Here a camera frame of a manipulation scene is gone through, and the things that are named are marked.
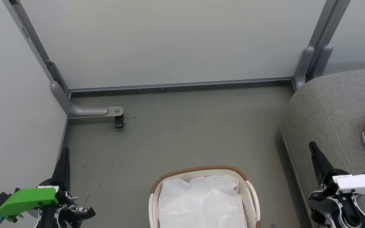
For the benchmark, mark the cream laundry basket brown rim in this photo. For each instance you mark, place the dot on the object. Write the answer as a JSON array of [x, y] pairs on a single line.
[[201, 168]]

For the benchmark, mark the grey fabric sofa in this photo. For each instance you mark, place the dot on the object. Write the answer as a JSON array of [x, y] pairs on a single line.
[[334, 120]]

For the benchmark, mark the black caster wheel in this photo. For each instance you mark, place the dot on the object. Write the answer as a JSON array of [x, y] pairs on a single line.
[[119, 122]]

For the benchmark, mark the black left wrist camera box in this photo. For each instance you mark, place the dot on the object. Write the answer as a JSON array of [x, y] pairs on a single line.
[[0, 198]]

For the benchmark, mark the grey partition bottom rail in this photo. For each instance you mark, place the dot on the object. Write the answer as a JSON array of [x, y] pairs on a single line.
[[182, 85]]

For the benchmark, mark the white basket liner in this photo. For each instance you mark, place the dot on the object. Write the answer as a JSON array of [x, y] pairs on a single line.
[[201, 202]]

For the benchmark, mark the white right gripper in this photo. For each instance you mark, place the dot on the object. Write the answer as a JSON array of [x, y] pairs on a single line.
[[358, 184]]

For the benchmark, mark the grey rounded partition foot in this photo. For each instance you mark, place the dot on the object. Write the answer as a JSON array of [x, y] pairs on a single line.
[[323, 60], [304, 67]]

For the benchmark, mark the grey partition corner post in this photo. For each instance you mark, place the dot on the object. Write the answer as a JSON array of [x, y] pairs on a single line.
[[326, 28]]

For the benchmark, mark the grey partition foot with plate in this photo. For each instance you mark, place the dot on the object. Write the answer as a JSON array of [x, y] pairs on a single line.
[[84, 110]]

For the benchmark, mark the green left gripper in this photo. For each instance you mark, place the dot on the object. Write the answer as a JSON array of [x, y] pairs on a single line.
[[27, 199]]

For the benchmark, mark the grey partition post with bracket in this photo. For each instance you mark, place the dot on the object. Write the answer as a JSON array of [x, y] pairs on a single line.
[[30, 34]]

